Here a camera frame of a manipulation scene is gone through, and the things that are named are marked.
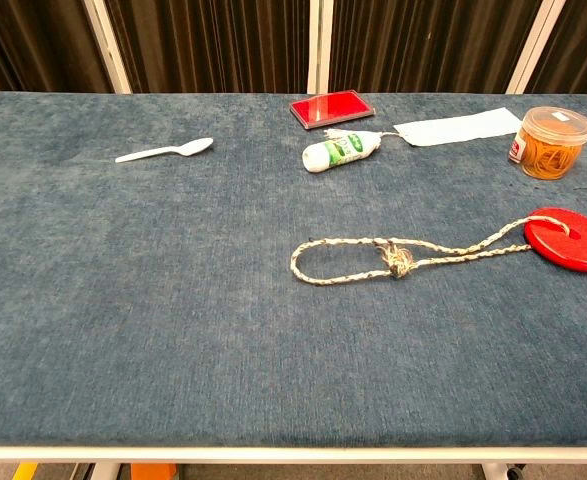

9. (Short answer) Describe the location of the dark pleated curtain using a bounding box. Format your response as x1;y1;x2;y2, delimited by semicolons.
0;0;587;101

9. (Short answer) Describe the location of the orange box under table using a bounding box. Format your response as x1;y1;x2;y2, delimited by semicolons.
130;463;179;480

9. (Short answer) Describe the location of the clear jar of rubber bands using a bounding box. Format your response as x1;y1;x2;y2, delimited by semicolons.
508;106;587;181

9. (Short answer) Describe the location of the white plastic spoon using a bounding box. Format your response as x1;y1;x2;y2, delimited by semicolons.
114;137;215;164

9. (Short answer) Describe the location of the white frame post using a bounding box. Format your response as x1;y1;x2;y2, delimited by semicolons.
505;0;568;96
306;0;335;95
82;0;133;95

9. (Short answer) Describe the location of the red flat rectangular case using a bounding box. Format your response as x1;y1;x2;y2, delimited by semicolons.
289;89;376;131

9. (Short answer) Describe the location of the blue fabric table cover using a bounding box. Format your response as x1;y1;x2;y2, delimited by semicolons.
0;91;587;449

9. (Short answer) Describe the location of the braided beige rope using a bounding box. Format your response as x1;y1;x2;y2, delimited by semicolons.
290;217;572;287

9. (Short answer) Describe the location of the white paper tag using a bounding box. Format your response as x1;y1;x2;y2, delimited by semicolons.
381;107;524;149

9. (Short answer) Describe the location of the red wooden disc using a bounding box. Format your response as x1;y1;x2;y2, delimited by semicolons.
523;207;587;274

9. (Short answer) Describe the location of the white green small bottle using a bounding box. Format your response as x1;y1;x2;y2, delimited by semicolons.
301;128;385;174

